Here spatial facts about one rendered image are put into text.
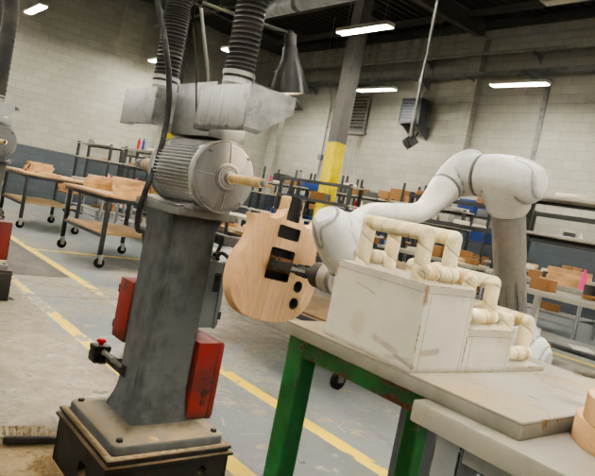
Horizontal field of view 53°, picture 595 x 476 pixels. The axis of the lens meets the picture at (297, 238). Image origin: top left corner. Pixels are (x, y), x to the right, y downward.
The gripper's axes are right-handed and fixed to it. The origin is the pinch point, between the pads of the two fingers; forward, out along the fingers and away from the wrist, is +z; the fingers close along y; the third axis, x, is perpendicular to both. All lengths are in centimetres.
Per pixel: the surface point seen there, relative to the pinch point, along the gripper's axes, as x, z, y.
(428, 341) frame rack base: -6, -75, -24
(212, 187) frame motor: 19.6, 32.2, -10.5
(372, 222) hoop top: 14, -56, -27
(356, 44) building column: 449, 712, 666
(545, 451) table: -17, -102, -27
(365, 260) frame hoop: 6, -55, -25
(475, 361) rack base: -9, -77, -8
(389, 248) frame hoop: 10, -55, -18
